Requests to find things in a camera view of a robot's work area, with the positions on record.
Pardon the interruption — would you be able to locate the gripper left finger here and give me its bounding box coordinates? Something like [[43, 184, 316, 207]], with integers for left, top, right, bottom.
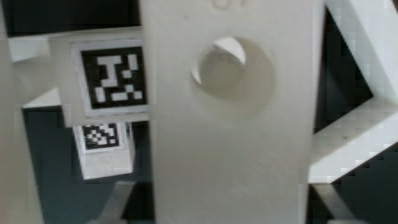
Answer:
[[87, 181, 135, 224]]

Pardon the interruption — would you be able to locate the white chair back frame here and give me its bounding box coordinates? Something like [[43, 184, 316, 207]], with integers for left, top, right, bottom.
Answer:
[[0, 0, 398, 224]]

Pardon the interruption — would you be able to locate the white chair seat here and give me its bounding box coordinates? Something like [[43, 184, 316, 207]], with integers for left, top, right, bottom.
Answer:
[[9, 27, 149, 127]]

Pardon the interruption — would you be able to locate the white chair leg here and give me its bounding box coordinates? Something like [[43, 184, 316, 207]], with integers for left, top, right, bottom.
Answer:
[[73, 122, 135, 180]]

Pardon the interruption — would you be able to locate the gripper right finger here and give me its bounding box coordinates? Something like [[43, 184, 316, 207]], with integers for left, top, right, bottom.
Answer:
[[313, 183, 368, 224]]

